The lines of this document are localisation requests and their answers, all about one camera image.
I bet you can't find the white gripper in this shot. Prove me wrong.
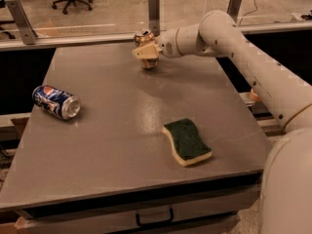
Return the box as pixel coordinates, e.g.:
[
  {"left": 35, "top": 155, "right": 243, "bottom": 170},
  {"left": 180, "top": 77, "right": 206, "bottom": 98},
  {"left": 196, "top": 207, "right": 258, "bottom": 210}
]
[{"left": 132, "top": 29, "right": 179, "bottom": 59}]

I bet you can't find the metal glass rail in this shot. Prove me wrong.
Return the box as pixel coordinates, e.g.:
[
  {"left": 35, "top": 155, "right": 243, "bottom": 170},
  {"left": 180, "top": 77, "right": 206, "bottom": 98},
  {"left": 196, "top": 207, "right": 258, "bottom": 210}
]
[{"left": 0, "top": 20, "right": 312, "bottom": 52}]

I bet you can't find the blue Pepsi can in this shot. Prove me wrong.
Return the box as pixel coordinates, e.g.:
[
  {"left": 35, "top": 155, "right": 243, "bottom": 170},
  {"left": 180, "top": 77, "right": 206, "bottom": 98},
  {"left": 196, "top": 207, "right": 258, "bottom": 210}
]
[{"left": 32, "top": 85, "right": 81, "bottom": 120}]

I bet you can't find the middle metal bracket post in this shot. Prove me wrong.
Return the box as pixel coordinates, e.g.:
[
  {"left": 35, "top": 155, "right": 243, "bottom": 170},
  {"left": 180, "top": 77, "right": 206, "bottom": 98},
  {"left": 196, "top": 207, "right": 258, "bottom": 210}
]
[{"left": 148, "top": 0, "right": 160, "bottom": 36}]

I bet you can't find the grey table drawer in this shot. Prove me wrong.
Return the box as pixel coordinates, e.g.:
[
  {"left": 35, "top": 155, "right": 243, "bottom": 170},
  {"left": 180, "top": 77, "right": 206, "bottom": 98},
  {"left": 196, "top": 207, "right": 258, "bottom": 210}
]
[{"left": 16, "top": 182, "right": 260, "bottom": 234}]

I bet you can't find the right metal bracket post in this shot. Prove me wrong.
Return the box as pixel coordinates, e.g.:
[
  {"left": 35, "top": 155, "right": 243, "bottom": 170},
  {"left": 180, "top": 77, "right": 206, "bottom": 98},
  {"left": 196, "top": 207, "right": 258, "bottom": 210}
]
[{"left": 227, "top": 0, "right": 243, "bottom": 21}]

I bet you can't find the metal bracket post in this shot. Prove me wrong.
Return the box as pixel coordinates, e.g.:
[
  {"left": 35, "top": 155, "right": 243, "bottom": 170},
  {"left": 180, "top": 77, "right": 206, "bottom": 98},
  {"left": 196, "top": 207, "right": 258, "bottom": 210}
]
[
  {"left": 148, "top": 0, "right": 160, "bottom": 36},
  {"left": 5, "top": 0, "right": 37, "bottom": 45},
  {"left": 227, "top": 0, "right": 243, "bottom": 21}
]

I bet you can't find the left metal bracket post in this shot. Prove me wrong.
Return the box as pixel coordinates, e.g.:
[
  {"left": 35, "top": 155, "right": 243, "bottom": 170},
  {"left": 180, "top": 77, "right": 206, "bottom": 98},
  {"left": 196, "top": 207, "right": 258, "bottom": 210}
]
[{"left": 5, "top": 0, "right": 37, "bottom": 45}]

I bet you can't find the orange soda can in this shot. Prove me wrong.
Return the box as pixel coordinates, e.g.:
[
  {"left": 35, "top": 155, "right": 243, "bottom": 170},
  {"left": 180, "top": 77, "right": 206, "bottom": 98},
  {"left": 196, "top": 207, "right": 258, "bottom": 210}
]
[{"left": 134, "top": 28, "right": 158, "bottom": 70}]

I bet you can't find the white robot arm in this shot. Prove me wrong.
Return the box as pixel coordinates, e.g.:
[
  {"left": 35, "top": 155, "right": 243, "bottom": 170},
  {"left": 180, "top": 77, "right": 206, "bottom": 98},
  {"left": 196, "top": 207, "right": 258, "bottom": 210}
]
[{"left": 133, "top": 10, "right": 312, "bottom": 234}]

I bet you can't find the green yellow sponge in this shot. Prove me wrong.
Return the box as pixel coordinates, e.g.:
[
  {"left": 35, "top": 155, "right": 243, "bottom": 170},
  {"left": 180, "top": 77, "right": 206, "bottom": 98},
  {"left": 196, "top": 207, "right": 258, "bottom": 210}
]
[{"left": 162, "top": 118, "right": 213, "bottom": 167}]

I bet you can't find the black drawer handle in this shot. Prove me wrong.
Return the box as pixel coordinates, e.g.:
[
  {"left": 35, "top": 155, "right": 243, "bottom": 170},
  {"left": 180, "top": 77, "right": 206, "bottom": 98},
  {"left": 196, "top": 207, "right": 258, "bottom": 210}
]
[{"left": 136, "top": 207, "right": 175, "bottom": 228}]

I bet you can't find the orange tape roll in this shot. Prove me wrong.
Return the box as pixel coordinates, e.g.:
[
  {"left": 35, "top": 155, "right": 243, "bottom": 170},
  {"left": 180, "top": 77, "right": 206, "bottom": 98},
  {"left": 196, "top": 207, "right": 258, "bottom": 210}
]
[{"left": 250, "top": 89, "right": 260, "bottom": 102}]

